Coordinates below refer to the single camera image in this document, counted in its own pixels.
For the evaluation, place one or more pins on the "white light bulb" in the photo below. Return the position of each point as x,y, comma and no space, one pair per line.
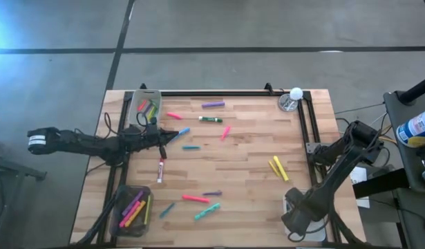
296,93

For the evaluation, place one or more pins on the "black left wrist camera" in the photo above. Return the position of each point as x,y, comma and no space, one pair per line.
150,130

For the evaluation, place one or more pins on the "black pole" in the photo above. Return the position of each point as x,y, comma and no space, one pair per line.
417,90

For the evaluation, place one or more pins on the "turquoise highlighter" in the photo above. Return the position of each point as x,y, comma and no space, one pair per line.
167,210
191,147

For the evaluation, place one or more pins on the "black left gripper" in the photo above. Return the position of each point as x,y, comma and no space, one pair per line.
136,141

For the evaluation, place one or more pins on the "light blue highlighter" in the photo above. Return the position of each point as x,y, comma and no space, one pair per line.
184,131

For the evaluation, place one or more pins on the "green Expo dry-erase marker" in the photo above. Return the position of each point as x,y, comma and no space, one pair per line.
210,119

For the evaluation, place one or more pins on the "white paper sheet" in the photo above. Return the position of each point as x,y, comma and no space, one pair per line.
358,176

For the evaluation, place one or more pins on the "clear plastic storage bin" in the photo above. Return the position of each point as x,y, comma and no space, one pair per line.
129,230

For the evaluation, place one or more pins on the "black flat bar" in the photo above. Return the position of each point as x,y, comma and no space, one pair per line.
381,182

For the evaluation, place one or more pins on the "purple highlighter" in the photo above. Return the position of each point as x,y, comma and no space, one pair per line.
148,108
132,203
213,104
212,193

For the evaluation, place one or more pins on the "orange highlighter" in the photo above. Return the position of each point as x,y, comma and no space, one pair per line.
136,212

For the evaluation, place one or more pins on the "grey metal cart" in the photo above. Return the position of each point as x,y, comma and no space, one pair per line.
402,155

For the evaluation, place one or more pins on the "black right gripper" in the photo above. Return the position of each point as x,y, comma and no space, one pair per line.
298,211

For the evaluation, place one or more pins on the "coral Sharpie highlighter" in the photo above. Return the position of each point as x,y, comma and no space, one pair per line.
196,198

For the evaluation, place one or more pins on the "red Expo dry-erase marker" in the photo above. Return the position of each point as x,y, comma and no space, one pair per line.
160,171

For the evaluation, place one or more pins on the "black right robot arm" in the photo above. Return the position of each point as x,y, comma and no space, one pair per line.
333,176

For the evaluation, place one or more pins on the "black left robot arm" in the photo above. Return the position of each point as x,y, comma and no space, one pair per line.
84,143

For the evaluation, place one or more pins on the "black stand base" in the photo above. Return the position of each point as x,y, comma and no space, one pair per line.
11,169

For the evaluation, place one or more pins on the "grey mounting plate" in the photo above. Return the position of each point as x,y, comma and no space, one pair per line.
312,147

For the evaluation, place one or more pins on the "white blue spray can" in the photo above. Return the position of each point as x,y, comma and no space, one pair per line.
416,128

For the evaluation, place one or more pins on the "yellow highlighter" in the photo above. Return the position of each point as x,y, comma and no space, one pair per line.
151,114
147,209
281,168
273,168

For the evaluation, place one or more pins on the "black frame clamp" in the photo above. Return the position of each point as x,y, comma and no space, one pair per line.
143,86
268,87

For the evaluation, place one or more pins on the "teal Sharpie highlighter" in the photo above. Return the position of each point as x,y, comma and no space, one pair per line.
207,211

